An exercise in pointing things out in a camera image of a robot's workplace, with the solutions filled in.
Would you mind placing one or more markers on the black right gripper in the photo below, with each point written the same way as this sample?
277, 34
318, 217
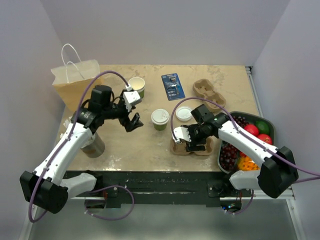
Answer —
190, 146

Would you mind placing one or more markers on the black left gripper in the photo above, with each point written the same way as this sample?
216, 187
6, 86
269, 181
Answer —
128, 123

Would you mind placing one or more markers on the single brown pulp carrier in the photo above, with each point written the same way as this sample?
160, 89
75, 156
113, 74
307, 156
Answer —
179, 149

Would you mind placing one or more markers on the green paper cup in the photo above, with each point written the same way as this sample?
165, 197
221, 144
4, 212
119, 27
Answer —
160, 127

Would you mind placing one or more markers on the white plastic cup lid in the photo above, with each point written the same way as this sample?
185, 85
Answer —
160, 116

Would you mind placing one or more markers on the brown paper bag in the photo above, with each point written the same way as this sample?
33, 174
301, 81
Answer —
72, 78

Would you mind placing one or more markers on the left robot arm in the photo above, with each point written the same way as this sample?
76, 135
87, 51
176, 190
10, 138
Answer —
46, 187

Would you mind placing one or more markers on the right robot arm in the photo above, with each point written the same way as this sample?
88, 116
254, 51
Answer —
276, 165

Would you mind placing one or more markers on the blue razor blister pack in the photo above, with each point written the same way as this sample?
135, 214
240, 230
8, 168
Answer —
173, 87

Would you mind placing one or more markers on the stack of white lids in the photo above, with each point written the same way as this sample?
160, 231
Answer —
183, 113

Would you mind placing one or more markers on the stacked green paper cups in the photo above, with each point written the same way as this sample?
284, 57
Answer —
138, 84

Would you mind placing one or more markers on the grey metal cup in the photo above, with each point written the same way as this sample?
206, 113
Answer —
94, 147

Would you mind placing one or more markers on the orange pineapple toy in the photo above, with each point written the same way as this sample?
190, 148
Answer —
245, 163

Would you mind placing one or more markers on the brown pulp cup carrier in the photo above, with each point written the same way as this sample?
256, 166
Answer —
203, 88

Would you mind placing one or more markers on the red apple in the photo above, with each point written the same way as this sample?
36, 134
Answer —
252, 129

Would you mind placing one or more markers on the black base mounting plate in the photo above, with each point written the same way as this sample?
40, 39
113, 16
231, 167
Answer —
207, 188

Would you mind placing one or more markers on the grey fruit tray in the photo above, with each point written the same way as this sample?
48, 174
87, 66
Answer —
264, 137

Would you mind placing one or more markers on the green avocado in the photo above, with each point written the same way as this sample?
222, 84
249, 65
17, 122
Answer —
262, 127

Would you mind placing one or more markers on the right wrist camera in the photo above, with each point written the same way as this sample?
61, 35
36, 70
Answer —
181, 134

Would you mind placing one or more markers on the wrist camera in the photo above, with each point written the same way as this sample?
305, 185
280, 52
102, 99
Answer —
181, 134
131, 98

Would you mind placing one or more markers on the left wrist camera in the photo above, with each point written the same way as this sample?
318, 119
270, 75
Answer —
131, 98

